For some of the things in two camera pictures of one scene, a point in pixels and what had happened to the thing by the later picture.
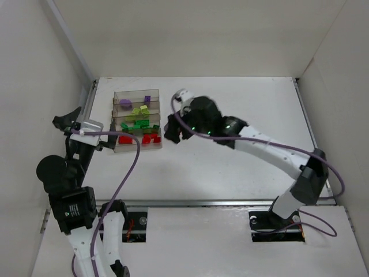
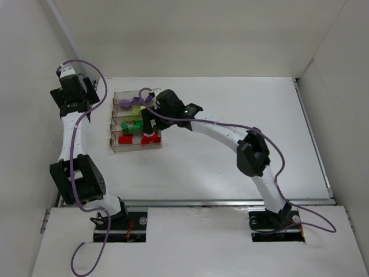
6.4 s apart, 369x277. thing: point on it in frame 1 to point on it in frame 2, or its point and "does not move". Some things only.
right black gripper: [183, 127] to [151, 122]
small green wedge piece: [124, 125] does not move
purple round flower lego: [125, 104] does not move
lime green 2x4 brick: [130, 118] does not move
